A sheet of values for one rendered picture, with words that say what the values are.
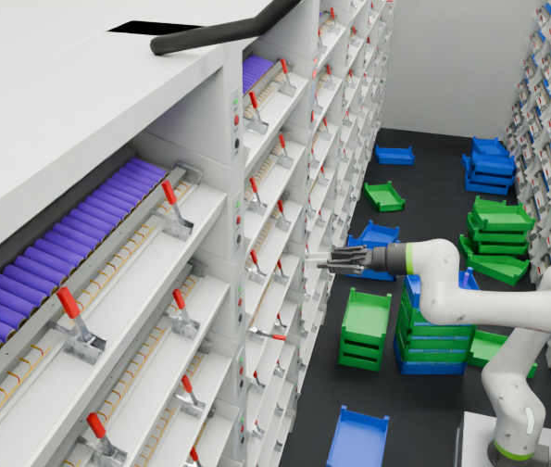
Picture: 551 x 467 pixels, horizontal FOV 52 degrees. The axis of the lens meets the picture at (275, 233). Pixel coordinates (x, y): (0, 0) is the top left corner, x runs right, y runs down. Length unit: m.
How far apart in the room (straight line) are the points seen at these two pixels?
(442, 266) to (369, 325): 1.23
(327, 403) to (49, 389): 2.05
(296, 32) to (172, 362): 0.99
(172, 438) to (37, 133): 0.67
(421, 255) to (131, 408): 0.96
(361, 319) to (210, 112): 1.98
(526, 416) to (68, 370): 1.49
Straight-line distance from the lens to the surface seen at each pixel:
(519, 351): 1.98
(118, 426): 0.87
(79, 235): 0.81
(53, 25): 1.06
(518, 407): 1.93
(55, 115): 0.64
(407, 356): 2.73
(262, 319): 1.63
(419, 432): 2.60
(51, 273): 0.75
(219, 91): 0.94
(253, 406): 1.67
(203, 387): 1.18
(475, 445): 2.12
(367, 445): 2.50
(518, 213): 3.77
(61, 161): 0.54
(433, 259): 1.59
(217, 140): 0.97
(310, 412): 2.58
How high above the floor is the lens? 1.96
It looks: 32 degrees down
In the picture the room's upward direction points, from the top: 1 degrees clockwise
